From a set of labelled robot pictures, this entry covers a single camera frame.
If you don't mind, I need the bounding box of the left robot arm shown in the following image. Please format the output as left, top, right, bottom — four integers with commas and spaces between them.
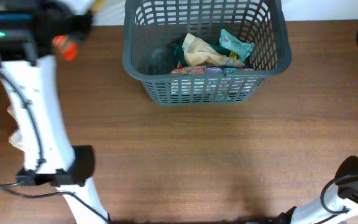
0, 1, 110, 223

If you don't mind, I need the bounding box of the teal wet wipes pack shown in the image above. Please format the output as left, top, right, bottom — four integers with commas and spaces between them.
219, 29, 254, 62

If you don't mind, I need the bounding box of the grey plastic basket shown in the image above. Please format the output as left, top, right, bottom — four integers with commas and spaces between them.
123, 0, 291, 105

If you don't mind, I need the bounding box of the white tissue multipack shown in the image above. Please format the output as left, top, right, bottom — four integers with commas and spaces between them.
169, 65, 256, 102

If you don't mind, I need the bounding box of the green Nescafe coffee bag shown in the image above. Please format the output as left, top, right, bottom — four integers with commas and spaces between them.
171, 44, 231, 67

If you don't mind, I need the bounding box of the red spaghetti pasta pack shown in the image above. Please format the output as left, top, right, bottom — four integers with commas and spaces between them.
52, 0, 107, 62

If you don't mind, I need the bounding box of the beige snack bag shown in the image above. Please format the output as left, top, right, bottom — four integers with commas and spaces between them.
182, 33, 245, 67

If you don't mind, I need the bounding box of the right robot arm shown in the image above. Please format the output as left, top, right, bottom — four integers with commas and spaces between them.
273, 156, 358, 224

